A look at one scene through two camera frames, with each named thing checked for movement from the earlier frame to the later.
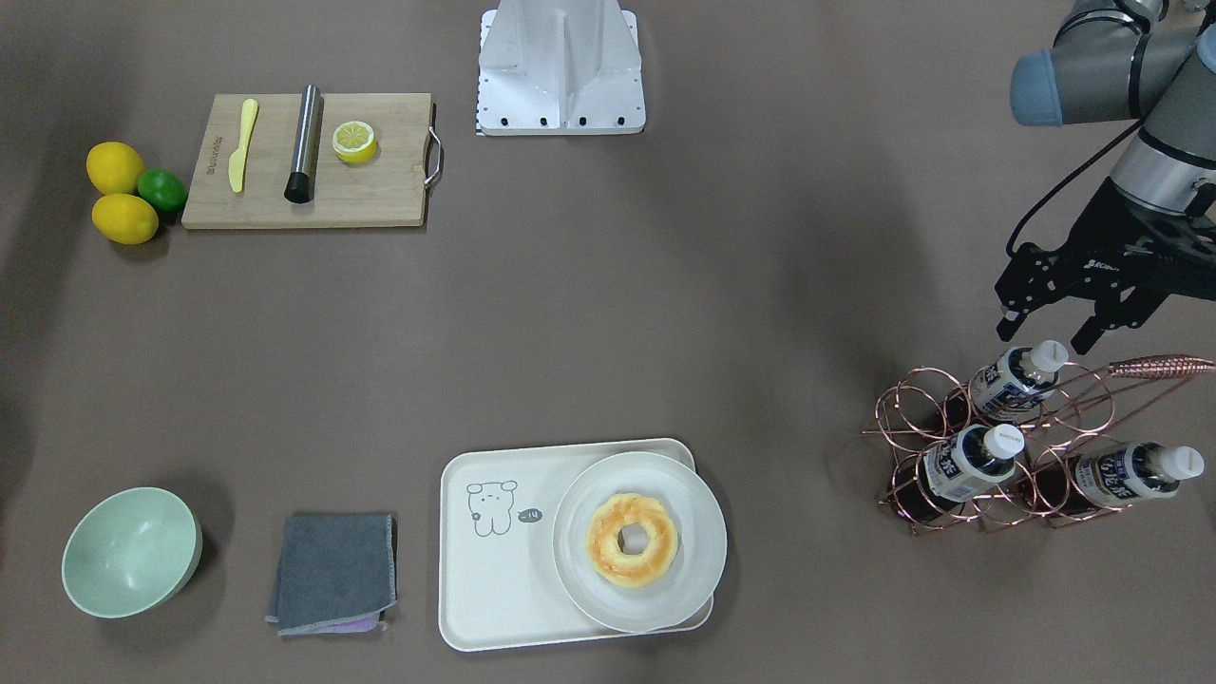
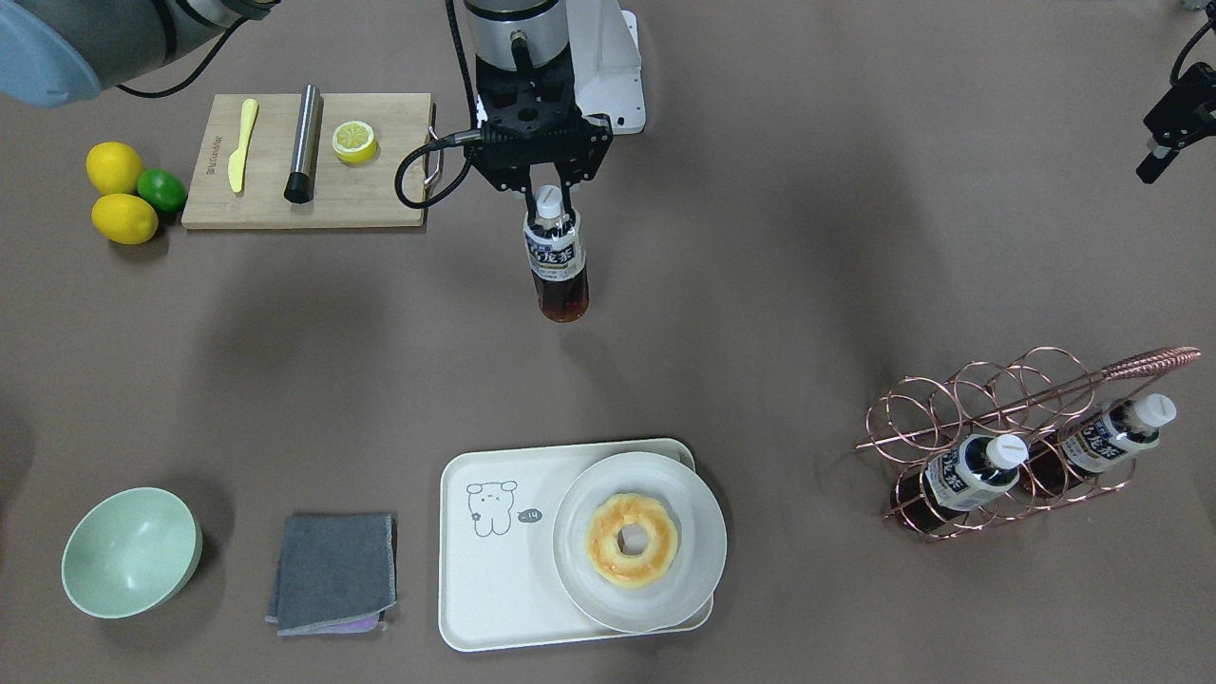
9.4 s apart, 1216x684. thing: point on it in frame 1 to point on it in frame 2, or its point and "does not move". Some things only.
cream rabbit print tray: [500, 585] does not move
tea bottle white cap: [1018, 379] to [550, 202]
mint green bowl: [131, 552] does not move
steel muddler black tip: [299, 186] does not move
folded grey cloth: [337, 575] does not move
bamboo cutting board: [389, 189] does not move
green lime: [162, 190] does not move
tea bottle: [1082, 484] to [1062, 461]
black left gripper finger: [1014, 316] to [1154, 164]
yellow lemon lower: [124, 218] does not move
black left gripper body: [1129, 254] to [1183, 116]
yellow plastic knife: [237, 161] does not move
